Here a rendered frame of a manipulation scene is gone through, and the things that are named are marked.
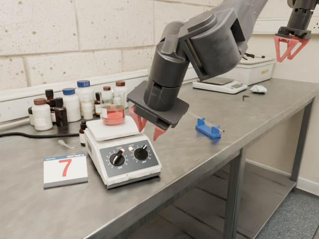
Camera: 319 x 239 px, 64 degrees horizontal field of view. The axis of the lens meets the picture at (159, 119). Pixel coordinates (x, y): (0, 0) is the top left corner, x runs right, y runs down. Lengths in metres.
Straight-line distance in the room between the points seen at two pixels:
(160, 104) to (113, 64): 0.83
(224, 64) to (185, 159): 0.34
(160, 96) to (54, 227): 0.28
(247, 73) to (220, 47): 1.20
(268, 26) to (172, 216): 1.32
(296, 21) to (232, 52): 0.53
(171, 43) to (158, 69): 0.05
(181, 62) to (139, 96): 0.12
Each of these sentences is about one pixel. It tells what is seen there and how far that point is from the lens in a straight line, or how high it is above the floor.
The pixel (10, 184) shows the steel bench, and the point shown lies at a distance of 0.65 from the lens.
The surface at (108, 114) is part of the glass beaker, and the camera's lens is 0.62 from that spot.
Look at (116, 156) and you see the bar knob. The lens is 0.55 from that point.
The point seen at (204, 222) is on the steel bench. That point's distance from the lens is 1.50.
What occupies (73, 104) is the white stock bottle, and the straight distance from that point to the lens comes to 0.94.
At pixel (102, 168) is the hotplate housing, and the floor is 0.79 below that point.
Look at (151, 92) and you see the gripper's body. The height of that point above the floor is 0.96.
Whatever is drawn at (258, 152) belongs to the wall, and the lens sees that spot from 2.12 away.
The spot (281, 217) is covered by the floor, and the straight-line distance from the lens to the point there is 1.79.
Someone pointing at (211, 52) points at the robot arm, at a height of 1.03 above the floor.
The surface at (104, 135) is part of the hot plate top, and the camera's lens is 0.59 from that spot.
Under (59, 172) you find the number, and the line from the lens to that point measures 0.61.
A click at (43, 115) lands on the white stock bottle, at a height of 0.80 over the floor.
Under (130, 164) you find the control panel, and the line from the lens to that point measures 0.56.
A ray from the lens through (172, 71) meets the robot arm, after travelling 0.39.
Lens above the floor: 1.06
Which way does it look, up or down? 20 degrees down
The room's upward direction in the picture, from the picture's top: straight up
